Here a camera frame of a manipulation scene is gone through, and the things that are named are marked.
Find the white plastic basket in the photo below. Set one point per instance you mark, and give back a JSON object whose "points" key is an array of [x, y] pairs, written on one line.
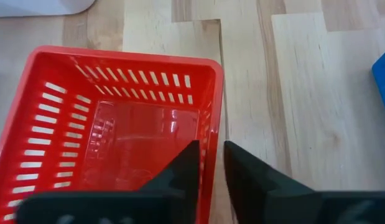
{"points": [[30, 7]]}

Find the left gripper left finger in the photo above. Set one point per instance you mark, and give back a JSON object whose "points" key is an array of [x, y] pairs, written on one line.
{"points": [[167, 205]]}

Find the blue slotted plastic basket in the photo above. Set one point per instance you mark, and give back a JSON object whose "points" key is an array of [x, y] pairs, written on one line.
{"points": [[384, 81]]}

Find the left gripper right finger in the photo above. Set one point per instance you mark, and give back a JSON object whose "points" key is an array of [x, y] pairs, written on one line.
{"points": [[267, 199]]}

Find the red slotted plastic basket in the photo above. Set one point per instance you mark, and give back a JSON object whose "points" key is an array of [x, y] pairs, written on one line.
{"points": [[133, 130]]}

